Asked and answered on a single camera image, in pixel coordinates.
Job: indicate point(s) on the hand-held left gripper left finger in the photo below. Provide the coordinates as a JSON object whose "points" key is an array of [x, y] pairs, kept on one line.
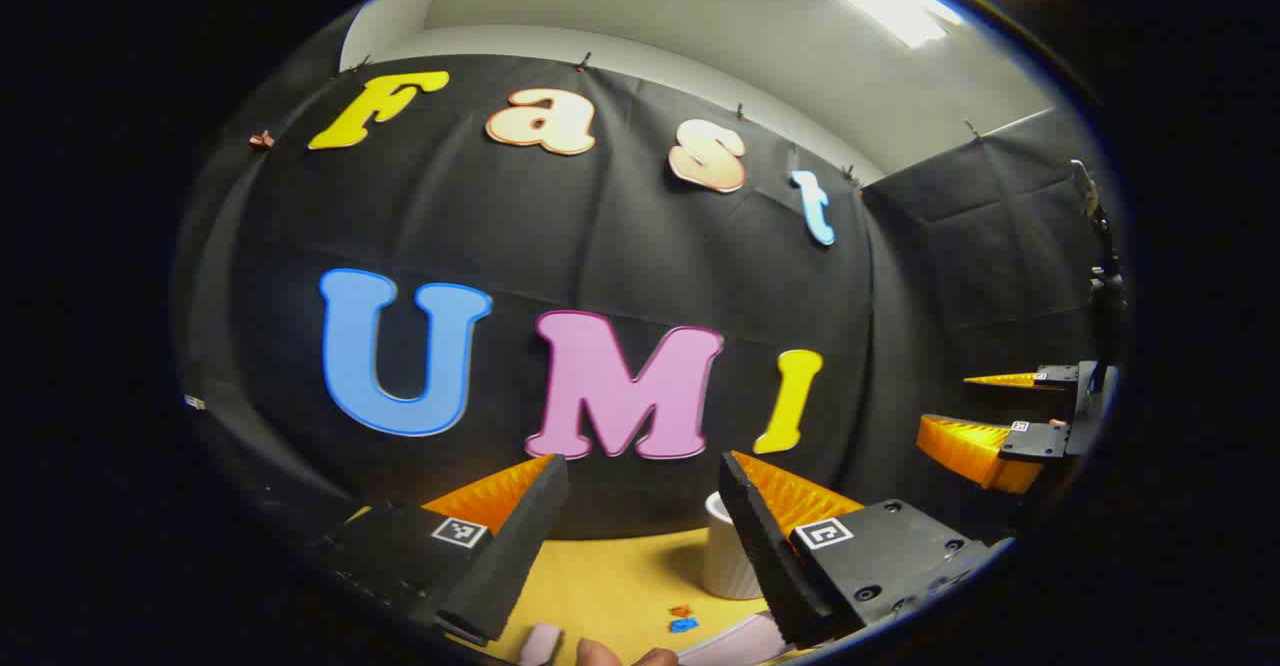
{"points": [[520, 536]]}

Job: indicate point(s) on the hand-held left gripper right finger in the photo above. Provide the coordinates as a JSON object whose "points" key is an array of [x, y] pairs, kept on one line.
{"points": [[765, 546]]}

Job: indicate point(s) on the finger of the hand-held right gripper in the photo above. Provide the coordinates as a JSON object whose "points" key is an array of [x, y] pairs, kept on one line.
{"points": [[1055, 377], [1035, 441]]}

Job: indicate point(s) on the white ribbed garbage bin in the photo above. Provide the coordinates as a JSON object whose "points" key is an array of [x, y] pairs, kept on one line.
{"points": [[728, 556]]}

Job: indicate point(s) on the pink dustpan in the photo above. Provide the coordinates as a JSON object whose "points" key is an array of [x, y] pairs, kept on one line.
{"points": [[735, 641]]}

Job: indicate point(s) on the blue trash scrap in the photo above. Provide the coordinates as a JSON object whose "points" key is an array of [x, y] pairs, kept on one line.
{"points": [[683, 625]]}

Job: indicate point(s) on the yellow wooden desktop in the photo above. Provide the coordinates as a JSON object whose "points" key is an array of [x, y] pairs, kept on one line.
{"points": [[610, 586]]}

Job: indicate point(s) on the black stand pole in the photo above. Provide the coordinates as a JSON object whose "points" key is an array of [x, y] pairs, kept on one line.
{"points": [[1105, 276]]}

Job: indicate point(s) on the black backdrop cloth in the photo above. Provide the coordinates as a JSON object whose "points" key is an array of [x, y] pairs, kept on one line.
{"points": [[600, 246]]}

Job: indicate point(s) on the ceiling light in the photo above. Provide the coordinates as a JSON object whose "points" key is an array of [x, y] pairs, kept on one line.
{"points": [[895, 1]]}

